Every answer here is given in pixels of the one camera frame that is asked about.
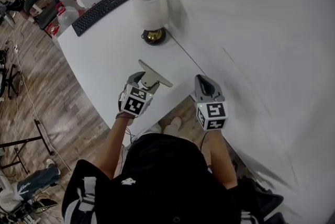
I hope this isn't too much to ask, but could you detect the black wrist band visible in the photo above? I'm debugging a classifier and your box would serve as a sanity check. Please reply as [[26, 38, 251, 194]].
[[115, 111, 136, 120]]

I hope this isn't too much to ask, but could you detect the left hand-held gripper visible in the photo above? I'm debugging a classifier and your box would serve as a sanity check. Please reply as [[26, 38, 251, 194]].
[[117, 72, 161, 118]]

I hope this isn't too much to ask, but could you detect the person's left forearm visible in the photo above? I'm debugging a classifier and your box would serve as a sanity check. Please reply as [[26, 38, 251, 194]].
[[91, 112, 137, 181]]

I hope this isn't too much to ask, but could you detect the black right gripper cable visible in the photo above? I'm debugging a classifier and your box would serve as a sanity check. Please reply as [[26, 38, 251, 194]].
[[199, 130, 209, 152]]

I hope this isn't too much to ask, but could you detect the black keyboard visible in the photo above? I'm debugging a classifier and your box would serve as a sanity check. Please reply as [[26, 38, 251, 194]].
[[71, 0, 133, 37]]

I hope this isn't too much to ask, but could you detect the black metal stand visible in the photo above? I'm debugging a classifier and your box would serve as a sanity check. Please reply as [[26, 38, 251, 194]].
[[0, 119, 55, 175]]

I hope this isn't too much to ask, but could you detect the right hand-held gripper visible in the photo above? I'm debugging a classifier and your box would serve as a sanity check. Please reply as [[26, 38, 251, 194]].
[[193, 74, 229, 131]]

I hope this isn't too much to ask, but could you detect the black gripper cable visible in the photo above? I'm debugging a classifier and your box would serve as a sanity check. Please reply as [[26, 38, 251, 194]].
[[199, 130, 209, 152], [121, 125, 137, 151]]

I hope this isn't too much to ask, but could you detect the black office chair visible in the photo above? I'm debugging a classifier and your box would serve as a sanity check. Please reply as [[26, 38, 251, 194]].
[[23, 0, 62, 32]]

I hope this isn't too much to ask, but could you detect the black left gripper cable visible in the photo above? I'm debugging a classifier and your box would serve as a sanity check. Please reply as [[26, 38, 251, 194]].
[[121, 125, 137, 151]]

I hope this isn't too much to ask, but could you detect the person's beige shoe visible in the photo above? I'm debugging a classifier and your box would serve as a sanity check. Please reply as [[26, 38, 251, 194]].
[[162, 116, 183, 138]]

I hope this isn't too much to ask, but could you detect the white floor cable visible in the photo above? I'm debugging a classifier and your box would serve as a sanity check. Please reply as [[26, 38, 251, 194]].
[[12, 44, 73, 174]]

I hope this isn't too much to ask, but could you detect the silver metal clip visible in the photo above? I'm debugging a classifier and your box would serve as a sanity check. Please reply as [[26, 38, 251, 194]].
[[138, 59, 174, 88]]

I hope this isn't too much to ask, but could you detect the white shade table lamp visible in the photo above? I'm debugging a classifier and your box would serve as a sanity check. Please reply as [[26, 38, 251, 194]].
[[131, 0, 171, 47]]

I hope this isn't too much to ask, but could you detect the person's black shirt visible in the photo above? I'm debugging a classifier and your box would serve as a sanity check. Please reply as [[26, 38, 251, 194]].
[[61, 132, 285, 224]]

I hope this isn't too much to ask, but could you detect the thin lamp cord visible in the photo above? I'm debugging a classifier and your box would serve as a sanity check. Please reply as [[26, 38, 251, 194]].
[[165, 30, 208, 76]]

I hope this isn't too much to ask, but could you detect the person's right forearm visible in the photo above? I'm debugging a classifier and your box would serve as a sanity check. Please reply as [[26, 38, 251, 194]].
[[202, 127, 238, 190]]

